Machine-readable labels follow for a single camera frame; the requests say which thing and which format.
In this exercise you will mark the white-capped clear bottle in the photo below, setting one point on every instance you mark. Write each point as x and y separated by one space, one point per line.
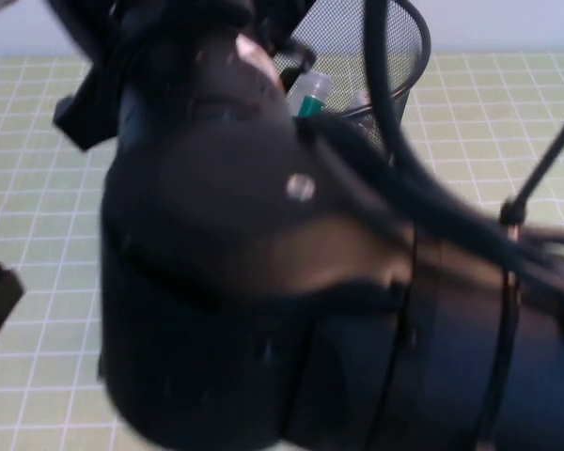
310 101

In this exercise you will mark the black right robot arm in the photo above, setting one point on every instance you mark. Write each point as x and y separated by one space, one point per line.
216 282

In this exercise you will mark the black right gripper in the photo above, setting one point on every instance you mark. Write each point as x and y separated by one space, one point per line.
94 108

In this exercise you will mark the green checked tablecloth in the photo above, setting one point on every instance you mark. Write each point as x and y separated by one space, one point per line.
28 211

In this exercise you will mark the black mesh wastebasket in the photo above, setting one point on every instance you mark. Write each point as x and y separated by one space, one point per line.
338 28

